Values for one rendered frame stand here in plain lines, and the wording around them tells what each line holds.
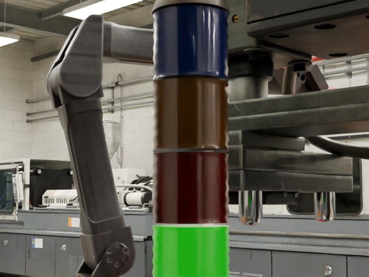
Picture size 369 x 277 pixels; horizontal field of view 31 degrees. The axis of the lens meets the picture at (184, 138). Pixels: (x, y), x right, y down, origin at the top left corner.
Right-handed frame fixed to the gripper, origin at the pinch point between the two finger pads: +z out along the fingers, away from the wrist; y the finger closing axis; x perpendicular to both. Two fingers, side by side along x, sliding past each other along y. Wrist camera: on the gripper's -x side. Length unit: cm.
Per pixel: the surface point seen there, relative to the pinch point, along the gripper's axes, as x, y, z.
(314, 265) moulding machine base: -165, 377, -288
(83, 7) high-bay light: -331, 198, -644
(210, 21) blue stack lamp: 43, -44, 36
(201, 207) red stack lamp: 50, -39, 37
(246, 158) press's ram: 37, -26, 23
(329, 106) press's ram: 31.4, -26.6, 27.9
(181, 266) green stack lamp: 53, -38, 37
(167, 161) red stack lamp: 49, -41, 35
